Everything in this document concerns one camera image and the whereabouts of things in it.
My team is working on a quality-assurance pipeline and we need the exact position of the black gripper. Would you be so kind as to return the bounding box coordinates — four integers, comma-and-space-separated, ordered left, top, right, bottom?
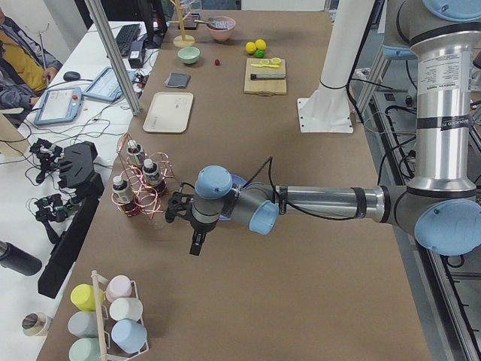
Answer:
189, 216, 216, 256

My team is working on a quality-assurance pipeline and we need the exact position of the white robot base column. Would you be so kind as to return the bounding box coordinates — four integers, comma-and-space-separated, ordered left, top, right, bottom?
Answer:
298, 0, 375, 133

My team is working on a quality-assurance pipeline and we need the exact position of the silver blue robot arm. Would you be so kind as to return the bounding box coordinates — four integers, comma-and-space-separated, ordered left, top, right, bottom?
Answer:
186, 1, 480, 256

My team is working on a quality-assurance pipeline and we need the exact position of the blue round plate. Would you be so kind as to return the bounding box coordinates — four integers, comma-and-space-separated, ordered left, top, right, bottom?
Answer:
219, 174, 247, 220

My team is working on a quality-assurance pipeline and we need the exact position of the pink cup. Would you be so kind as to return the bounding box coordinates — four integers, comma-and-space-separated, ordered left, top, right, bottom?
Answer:
105, 275, 132, 302

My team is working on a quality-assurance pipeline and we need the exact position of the dark drink bottle middle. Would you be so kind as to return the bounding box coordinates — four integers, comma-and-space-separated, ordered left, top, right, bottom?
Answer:
142, 158, 166, 196

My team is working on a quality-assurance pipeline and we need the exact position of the dark drink bottle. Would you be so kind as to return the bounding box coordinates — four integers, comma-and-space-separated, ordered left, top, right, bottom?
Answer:
112, 175, 137, 216
127, 139, 145, 167
142, 158, 166, 196

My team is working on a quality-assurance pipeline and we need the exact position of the dark drink bottle front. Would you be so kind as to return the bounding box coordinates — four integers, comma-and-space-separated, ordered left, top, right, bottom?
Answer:
112, 175, 137, 216

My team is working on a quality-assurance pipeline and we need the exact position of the cream cup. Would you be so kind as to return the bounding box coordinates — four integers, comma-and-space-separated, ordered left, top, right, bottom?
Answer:
109, 298, 144, 322

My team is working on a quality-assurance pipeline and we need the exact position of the blue cup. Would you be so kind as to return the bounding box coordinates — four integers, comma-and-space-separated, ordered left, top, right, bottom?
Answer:
111, 319, 147, 353

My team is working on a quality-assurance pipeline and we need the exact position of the dark drink bottle back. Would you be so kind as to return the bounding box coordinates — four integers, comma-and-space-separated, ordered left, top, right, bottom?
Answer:
127, 139, 145, 167

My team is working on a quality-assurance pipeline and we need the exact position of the yellow cup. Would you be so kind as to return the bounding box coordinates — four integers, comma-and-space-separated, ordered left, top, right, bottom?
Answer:
70, 284, 95, 311

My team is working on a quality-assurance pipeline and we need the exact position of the grey cup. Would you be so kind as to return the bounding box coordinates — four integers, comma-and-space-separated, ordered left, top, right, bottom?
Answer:
68, 311, 98, 338

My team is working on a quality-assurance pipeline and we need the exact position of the cream rabbit tray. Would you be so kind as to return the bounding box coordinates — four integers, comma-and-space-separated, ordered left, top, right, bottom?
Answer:
143, 92, 194, 134

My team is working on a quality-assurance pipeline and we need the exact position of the mint green cup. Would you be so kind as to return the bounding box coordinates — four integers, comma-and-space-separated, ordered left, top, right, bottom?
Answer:
68, 338, 100, 361

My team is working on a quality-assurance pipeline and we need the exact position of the grey folded cloth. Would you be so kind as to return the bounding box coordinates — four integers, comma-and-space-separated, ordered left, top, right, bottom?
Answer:
165, 72, 191, 89

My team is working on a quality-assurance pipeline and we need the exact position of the bamboo cutting board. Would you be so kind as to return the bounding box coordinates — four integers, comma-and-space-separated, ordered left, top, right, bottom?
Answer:
244, 57, 287, 96

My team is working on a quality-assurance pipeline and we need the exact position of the tape roll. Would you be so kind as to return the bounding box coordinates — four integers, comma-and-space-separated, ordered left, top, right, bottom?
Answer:
22, 312, 52, 336

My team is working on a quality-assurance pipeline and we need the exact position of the steel muddler black tip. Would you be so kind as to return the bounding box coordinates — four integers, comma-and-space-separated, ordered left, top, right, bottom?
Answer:
250, 73, 286, 80

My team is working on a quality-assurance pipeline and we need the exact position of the black thermos bottle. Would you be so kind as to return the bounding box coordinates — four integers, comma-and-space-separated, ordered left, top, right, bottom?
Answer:
1, 241, 42, 276

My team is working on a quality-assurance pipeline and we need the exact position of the blue teach pendant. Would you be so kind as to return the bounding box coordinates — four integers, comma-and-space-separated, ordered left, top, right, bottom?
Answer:
34, 86, 83, 126
82, 67, 123, 102

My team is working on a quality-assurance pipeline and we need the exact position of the green bowl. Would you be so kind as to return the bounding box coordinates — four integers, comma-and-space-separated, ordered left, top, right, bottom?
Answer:
177, 46, 201, 65

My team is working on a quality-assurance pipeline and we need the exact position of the yellow plastic knife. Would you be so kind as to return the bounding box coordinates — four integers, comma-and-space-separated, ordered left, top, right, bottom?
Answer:
250, 63, 280, 68

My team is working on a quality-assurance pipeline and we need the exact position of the black power adapter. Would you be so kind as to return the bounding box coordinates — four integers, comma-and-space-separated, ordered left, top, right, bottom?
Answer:
128, 41, 145, 68

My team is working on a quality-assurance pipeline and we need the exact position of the yellow lemon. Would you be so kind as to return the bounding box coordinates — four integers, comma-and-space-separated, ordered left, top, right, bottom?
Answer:
255, 38, 267, 50
244, 41, 257, 54

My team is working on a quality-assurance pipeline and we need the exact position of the wooden mug tree stand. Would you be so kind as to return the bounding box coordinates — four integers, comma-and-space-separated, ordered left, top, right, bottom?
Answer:
169, 0, 195, 48

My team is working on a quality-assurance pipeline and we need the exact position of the black computer mouse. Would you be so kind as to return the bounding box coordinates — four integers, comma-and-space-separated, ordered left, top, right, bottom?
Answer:
63, 71, 81, 82

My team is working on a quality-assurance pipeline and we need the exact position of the pink bowl with ice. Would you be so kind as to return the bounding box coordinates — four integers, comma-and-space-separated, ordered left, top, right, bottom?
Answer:
207, 16, 237, 42

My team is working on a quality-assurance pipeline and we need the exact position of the black keyboard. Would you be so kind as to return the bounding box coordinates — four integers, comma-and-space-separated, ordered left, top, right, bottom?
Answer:
115, 24, 141, 57

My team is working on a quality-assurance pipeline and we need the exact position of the metal ice scoop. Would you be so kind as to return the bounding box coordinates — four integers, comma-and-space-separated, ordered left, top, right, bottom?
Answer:
197, 19, 228, 30

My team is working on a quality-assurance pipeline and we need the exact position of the copper wire bottle rack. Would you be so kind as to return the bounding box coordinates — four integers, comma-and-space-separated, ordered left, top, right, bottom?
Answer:
110, 133, 174, 218

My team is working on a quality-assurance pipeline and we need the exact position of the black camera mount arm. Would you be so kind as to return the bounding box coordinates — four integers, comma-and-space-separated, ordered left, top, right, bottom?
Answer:
35, 141, 104, 299

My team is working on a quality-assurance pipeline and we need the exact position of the aluminium frame post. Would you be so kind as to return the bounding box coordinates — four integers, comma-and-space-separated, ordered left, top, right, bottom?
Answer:
85, 0, 141, 116

